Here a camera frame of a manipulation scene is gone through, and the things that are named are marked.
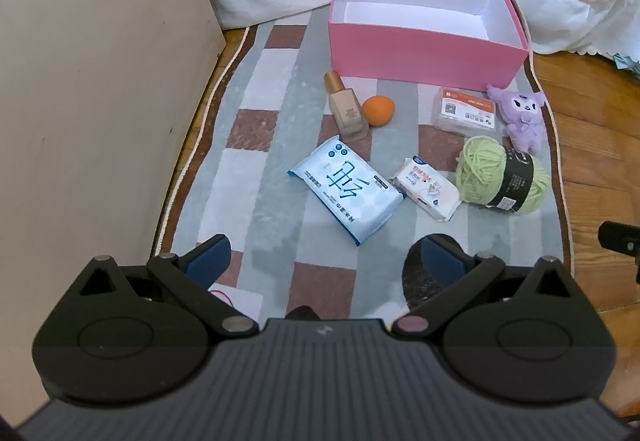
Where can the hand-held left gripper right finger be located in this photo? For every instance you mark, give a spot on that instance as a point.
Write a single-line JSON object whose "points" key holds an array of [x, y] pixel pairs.
{"points": [[442, 257]]}

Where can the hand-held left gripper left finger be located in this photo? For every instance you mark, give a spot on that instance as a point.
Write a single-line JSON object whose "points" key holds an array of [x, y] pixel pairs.
{"points": [[216, 253]]}

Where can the small white tissue pack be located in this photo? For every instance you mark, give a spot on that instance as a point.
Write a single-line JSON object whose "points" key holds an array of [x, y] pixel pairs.
{"points": [[425, 188]]}

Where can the green yarn ball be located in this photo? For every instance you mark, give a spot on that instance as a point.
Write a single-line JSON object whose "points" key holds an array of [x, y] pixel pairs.
{"points": [[480, 166]]}

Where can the blue wet wipes pack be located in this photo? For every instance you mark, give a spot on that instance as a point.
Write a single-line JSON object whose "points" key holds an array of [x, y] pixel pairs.
{"points": [[345, 191]]}

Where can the clear box orange label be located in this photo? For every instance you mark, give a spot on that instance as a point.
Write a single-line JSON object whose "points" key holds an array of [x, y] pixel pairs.
{"points": [[465, 113]]}

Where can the orange makeup sponge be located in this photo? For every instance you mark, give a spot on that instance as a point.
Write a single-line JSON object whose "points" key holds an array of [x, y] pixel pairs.
{"points": [[378, 111]]}

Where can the purple plush toy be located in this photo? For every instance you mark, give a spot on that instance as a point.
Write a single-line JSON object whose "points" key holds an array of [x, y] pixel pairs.
{"points": [[522, 116]]}

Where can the beige foundation bottle gold cap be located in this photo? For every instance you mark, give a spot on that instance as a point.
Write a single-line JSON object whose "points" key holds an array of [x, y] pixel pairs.
{"points": [[347, 113]]}

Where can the pink cardboard box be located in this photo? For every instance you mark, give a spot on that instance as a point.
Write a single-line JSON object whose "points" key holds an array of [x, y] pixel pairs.
{"points": [[415, 51]]}

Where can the checkered grey brown rug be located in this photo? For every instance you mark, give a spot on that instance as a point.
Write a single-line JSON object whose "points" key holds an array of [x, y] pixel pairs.
{"points": [[260, 81]]}

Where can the blue printed paper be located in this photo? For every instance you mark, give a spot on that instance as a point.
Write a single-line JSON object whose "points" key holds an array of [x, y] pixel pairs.
{"points": [[627, 63]]}

